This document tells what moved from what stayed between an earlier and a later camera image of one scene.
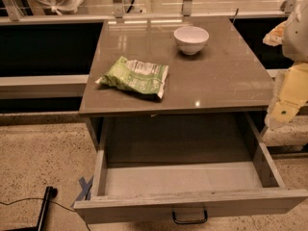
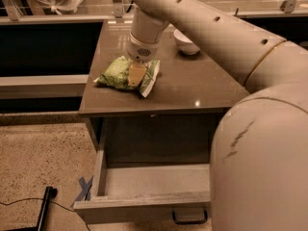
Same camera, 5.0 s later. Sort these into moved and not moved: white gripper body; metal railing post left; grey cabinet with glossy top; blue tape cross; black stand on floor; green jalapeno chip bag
Moved: green jalapeno chip bag; white gripper body
Not moved: grey cabinet with glossy top; blue tape cross; black stand on floor; metal railing post left
